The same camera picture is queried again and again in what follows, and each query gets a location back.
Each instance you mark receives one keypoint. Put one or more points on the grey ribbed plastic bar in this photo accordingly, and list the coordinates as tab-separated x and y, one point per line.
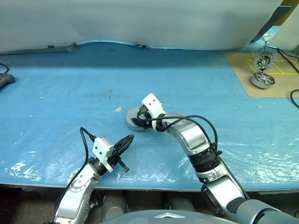
60	46

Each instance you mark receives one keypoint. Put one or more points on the brown cardboard sheet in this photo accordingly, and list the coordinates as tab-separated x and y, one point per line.
243	79

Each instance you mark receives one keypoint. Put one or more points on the black handheld device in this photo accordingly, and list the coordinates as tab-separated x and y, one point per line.
5	79

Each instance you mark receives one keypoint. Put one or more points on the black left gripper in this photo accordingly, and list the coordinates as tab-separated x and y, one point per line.
115	156

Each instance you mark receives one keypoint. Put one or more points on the upright silver wheel part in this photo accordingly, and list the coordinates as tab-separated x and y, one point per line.
264	61

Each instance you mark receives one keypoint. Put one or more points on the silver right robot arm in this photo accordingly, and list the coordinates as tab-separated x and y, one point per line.
194	138

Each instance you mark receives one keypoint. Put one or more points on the white upright board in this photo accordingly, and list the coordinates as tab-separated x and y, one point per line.
289	28

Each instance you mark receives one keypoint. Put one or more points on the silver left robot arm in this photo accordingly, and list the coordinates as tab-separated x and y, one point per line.
74	193

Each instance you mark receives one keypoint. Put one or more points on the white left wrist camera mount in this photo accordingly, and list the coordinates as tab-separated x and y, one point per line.
102	151

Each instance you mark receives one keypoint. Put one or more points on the silver spoked rotor wheel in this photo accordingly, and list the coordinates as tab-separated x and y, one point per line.
132	116

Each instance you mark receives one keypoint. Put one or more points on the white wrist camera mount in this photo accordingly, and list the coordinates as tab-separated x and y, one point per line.
152	102
102	151

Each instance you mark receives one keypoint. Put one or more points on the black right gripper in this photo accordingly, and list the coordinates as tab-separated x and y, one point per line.
148	117

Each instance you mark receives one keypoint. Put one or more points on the grey robot torso cover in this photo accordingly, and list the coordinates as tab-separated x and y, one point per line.
168	217

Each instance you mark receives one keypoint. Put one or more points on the dark grey rounded shape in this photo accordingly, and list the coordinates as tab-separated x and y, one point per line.
114	205
182	204

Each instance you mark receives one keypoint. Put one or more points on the small beige tape scrap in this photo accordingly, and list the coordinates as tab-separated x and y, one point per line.
118	109

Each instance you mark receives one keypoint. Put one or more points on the white foam backdrop sheet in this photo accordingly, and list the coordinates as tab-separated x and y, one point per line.
140	21

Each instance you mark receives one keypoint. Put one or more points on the silver cylindrical motor housing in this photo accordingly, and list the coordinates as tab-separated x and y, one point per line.
262	81

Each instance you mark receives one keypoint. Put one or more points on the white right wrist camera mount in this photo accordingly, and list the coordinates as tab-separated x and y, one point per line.
152	102

